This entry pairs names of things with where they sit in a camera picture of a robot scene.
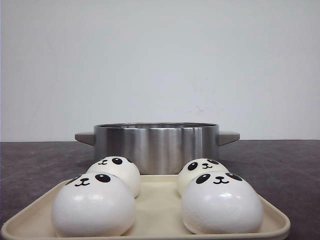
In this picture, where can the panda bun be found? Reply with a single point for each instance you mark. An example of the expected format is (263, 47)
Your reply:
(93, 205)
(219, 202)
(195, 168)
(120, 167)

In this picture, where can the stainless steel steamer pot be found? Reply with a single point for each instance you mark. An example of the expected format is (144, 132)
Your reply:
(158, 148)

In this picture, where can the cream rectangular tray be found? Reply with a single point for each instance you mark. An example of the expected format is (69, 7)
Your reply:
(158, 217)

